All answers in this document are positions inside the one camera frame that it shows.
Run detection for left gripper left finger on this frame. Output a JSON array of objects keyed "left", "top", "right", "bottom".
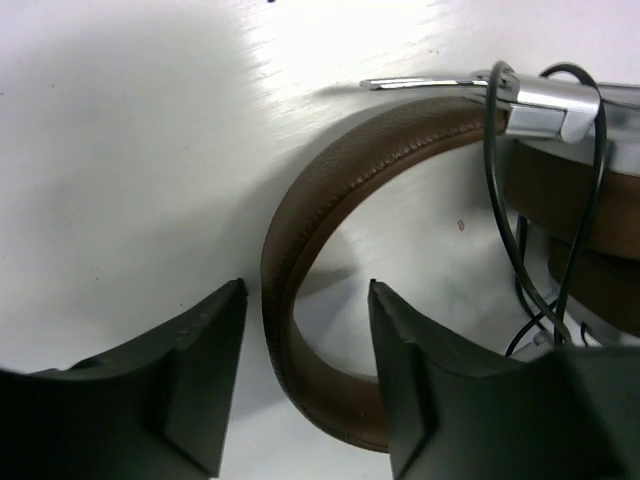
[{"left": 1, "top": 279, "right": 247, "bottom": 479}]

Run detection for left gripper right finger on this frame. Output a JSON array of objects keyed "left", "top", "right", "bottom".
[{"left": 368, "top": 281, "right": 639, "bottom": 479}]

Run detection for thin black headphone cable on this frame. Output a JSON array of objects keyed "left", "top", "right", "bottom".
[{"left": 482, "top": 60, "right": 609, "bottom": 357}]

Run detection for brown silver headphones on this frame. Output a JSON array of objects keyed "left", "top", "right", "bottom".
[{"left": 261, "top": 62, "right": 639, "bottom": 452}]

